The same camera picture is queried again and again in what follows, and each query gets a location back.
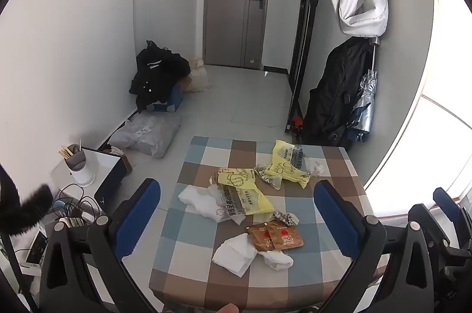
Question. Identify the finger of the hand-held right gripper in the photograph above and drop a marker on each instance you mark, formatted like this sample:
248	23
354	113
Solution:
447	204

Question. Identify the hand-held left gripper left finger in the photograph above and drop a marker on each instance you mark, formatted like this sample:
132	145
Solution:
138	217

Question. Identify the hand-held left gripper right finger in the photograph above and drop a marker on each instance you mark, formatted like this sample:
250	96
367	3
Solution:
335	220

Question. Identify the small silver foil wrapper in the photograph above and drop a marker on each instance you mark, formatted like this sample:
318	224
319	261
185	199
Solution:
287	218

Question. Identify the brown sachet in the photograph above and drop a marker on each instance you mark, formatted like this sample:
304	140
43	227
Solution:
258	237
285	235

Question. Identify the clear plastic wrapper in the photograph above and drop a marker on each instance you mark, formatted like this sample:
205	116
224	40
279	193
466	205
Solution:
313	161

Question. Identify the small white tissue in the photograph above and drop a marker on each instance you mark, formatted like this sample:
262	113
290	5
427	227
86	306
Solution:
276	259

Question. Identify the yellow plastic bag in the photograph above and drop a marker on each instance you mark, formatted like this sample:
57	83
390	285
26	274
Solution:
250	195
285	165

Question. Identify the white printed plastic bag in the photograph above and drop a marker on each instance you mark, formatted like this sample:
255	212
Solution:
228	204

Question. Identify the large white tissue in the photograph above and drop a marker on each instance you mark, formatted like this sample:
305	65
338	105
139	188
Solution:
234	256

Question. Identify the person's left hand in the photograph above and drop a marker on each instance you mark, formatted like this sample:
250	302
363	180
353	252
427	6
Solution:
228	308

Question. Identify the white and black box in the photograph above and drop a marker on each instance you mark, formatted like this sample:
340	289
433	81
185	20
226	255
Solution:
107	165

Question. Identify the white stick holder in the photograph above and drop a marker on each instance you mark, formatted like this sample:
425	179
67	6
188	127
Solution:
83	169

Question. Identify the grey plastic parcel bag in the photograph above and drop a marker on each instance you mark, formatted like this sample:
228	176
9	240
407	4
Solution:
147	132

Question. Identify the checked tablecloth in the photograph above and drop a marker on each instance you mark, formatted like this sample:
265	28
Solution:
206	158

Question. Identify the bundle of wooden sticks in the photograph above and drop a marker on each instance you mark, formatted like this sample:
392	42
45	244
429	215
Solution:
66	153

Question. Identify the small orange object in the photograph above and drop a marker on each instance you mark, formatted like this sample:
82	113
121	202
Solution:
297	123

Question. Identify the small white box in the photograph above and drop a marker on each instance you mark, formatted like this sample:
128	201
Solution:
37	248

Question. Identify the silver folding umbrella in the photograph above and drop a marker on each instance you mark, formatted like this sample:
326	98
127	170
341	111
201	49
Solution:
365	106

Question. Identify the blue box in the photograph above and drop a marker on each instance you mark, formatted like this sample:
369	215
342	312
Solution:
173	99

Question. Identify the black hanging jacket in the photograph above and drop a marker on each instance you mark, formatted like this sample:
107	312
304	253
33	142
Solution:
332	95

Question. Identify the black clothes pile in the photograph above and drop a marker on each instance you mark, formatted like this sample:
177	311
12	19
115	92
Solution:
158	73

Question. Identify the beige bag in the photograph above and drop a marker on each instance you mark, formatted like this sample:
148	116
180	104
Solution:
199	79

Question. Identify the black metal stand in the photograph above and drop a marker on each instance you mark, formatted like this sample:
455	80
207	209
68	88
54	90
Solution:
306	21

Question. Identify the grey door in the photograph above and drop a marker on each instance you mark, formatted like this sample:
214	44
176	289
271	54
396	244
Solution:
236	3

